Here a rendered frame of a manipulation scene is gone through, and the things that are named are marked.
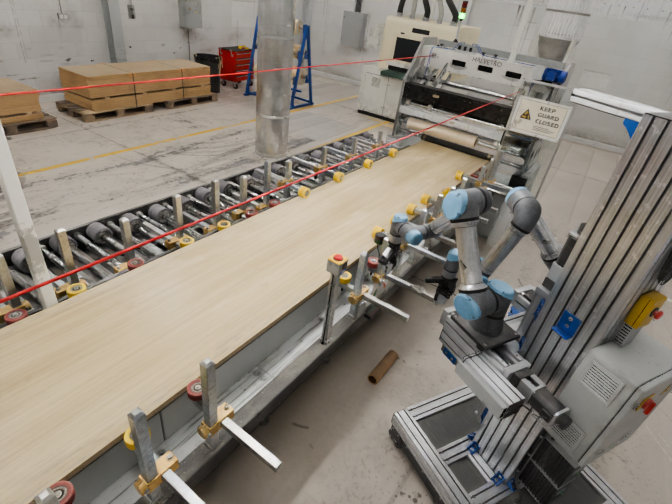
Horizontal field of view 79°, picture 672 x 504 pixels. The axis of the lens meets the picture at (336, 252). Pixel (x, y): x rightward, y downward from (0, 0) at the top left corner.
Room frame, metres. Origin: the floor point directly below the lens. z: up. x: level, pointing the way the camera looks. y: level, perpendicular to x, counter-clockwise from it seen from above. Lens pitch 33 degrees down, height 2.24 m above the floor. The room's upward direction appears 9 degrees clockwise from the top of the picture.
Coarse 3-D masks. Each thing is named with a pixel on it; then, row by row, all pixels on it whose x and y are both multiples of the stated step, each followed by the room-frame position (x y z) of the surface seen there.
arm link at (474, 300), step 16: (464, 192) 1.54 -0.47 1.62; (480, 192) 1.57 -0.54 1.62; (448, 208) 1.53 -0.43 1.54; (464, 208) 1.48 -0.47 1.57; (480, 208) 1.53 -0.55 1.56; (464, 224) 1.48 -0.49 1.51; (464, 240) 1.46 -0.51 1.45; (464, 256) 1.43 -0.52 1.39; (464, 272) 1.41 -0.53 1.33; (480, 272) 1.41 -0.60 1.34; (464, 288) 1.37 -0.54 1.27; (480, 288) 1.36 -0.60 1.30; (464, 304) 1.33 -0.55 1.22; (480, 304) 1.32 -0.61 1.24
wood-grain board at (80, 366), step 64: (320, 192) 2.89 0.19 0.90; (384, 192) 3.07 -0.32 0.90; (192, 256) 1.82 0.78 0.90; (256, 256) 1.91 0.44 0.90; (320, 256) 2.01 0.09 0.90; (64, 320) 1.22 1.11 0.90; (128, 320) 1.28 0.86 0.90; (192, 320) 1.34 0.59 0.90; (256, 320) 1.40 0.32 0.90; (0, 384) 0.88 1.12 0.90; (64, 384) 0.92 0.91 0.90; (128, 384) 0.96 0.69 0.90; (0, 448) 0.66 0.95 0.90; (64, 448) 0.69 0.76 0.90
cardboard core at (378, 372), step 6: (390, 354) 2.12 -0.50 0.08; (396, 354) 2.13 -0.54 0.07; (384, 360) 2.05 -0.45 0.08; (390, 360) 2.06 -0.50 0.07; (378, 366) 1.99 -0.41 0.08; (384, 366) 2.00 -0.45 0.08; (390, 366) 2.03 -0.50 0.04; (372, 372) 1.93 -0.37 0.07; (378, 372) 1.93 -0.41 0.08; (384, 372) 1.96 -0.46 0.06; (372, 378) 1.93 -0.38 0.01; (378, 378) 1.90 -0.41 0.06
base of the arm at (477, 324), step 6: (480, 318) 1.41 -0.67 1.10; (486, 318) 1.39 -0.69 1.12; (492, 318) 1.39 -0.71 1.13; (498, 318) 1.39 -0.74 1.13; (474, 324) 1.41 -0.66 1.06; (480, 324) 1.39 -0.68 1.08; (486, 324) 1.38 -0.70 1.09; (492, 324) 1.38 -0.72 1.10; (498, 324) 1.39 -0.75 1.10; (480, 330) 1.38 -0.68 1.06; (486, 330) 1.39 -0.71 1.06; (492, 330) 1.37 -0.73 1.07; (498, 330) 1.38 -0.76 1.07; (492, 336) 1.37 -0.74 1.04
